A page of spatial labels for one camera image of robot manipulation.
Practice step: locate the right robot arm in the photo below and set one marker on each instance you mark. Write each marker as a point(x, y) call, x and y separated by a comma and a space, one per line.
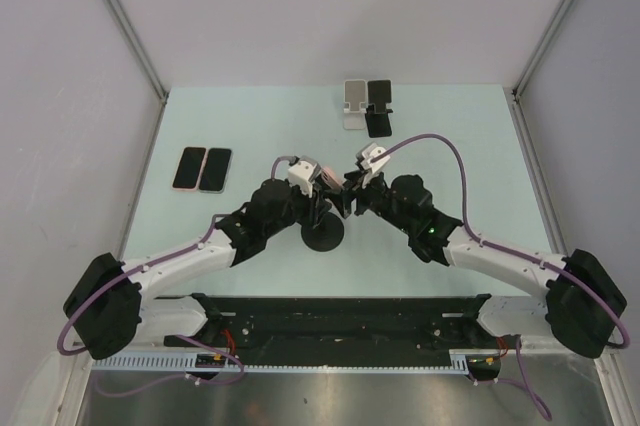
point(583, 303)

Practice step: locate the left aluminium frame post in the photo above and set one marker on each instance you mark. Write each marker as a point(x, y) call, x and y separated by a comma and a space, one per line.
point(125, 26)

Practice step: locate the black rectangular phone stand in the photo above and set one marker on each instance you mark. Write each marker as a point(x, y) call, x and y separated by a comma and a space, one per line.
point(378, 111)

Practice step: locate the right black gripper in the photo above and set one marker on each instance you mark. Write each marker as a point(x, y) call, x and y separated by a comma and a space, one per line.
point(353, 189)

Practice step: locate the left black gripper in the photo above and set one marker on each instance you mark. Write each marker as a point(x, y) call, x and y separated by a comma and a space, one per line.
point(315, 206)

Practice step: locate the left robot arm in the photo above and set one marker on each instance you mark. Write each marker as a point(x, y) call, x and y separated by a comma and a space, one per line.
point(116, 303)

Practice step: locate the white phone stand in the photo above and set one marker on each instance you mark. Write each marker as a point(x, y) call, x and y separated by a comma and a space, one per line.
point(355, 104)

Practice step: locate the aluminium frame post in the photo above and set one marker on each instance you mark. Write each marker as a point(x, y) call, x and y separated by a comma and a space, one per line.
point(125, 26)
point(551, 30)

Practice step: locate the right aluminium table rail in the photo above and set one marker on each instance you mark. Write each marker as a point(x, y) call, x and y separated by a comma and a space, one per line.
point(539, 184)

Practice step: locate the right aluminium frame post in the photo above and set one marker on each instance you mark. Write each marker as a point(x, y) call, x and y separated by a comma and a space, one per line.
point(551, 30)

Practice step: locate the pink case phone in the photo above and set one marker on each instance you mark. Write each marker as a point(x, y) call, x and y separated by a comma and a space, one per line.
point(189, 168)

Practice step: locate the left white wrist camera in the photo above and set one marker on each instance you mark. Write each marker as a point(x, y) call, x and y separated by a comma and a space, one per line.
point(302, 174)

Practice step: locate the white slotted cable duct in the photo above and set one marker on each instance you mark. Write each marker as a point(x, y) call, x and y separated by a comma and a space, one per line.
point(414, 361)

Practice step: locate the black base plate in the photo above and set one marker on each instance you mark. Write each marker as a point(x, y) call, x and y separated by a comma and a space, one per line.
point(344, 325)

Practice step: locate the black phone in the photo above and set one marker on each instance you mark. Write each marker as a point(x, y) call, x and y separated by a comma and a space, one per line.
point(215, 170)

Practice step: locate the black round base stand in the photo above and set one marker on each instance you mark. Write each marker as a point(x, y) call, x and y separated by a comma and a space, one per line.
point(325, 237)

